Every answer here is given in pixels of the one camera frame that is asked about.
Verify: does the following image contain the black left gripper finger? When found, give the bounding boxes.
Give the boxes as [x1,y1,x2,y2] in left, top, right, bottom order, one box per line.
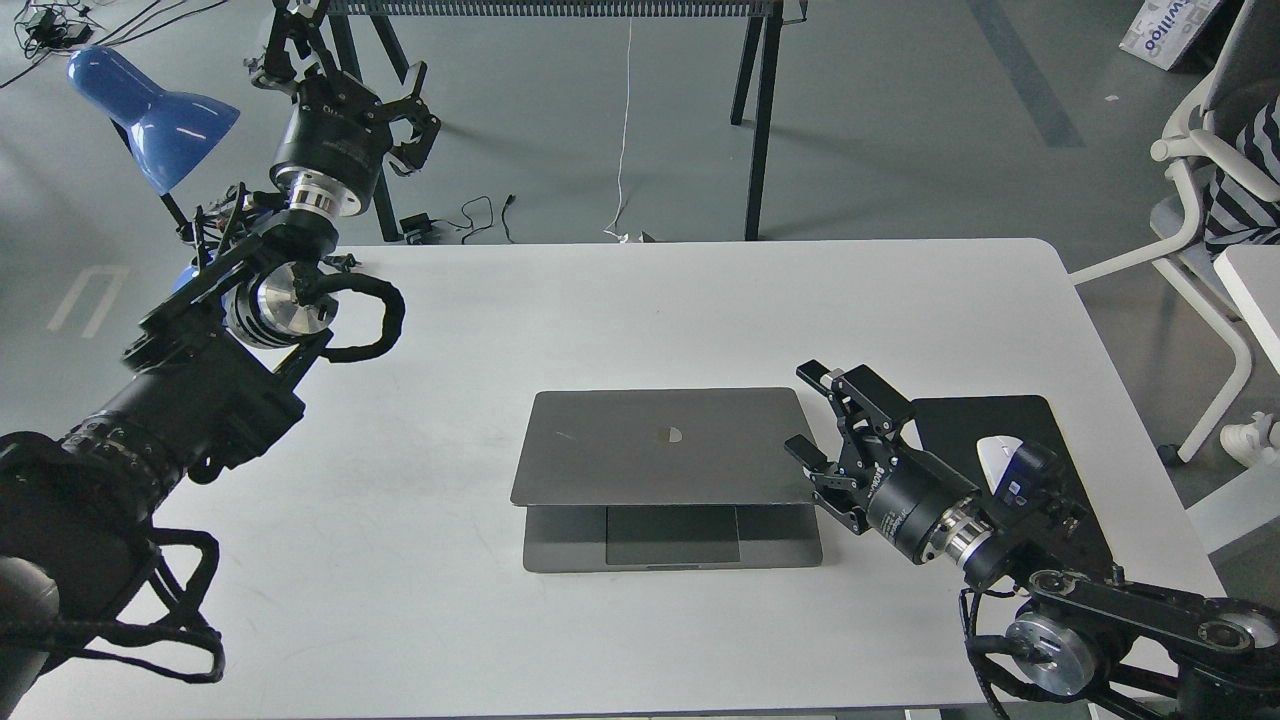
[244,0,337,97]
[380,61,442,177]

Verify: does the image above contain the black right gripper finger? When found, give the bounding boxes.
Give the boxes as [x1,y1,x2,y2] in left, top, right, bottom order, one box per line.
[796,360,915,471]
[783,434,870,536]

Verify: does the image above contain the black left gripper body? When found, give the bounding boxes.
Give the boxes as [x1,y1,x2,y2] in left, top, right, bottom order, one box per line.
[271,70,411,219]

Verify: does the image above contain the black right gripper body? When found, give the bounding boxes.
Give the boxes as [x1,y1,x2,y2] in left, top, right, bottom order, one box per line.
[845,445,993,568]

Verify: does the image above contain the grey laptop computer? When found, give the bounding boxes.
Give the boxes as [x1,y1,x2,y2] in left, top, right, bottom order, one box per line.
[509,387,823,574]

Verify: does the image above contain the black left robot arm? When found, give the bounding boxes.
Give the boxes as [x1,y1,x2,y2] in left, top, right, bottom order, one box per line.
[3,1,442,717]

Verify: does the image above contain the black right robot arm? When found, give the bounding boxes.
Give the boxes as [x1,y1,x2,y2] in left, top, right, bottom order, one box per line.
[785,360,1277,719]

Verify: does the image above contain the white computer mouse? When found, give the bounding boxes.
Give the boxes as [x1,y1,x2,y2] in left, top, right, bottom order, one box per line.
[975,436,1023,496]

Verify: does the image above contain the black mouse pad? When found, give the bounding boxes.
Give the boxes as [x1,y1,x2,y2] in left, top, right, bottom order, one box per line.
[913,395,1114,577]

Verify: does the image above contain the blue desk lamp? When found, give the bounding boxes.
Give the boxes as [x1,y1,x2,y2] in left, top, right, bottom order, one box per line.
[67,44,241,225]

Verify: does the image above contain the white shoe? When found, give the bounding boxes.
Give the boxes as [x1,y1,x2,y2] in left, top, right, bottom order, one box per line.
[1219,413,1279,468]

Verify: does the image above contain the white cardboard box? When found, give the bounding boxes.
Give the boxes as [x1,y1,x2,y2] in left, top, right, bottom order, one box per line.
[1117,1,1222,70]

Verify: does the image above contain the white office chair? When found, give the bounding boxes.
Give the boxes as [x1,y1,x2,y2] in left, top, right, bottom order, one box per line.
[1069,1,1277,468]

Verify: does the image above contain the black power adapter with cable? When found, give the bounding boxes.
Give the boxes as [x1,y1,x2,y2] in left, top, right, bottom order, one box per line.
[397,193,516,246]

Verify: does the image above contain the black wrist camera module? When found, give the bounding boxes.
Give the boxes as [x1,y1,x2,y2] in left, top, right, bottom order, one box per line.
[986,439,1085,544]

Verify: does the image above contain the white hanging cable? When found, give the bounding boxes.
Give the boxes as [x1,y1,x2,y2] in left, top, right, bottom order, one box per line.
[603,20,652,243]

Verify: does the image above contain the black cable bundle on floor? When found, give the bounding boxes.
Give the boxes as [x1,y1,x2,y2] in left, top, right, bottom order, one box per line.
[0,0,230,91]

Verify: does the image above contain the black frame table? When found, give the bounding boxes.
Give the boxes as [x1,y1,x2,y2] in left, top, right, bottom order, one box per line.
[326,1,790,242]

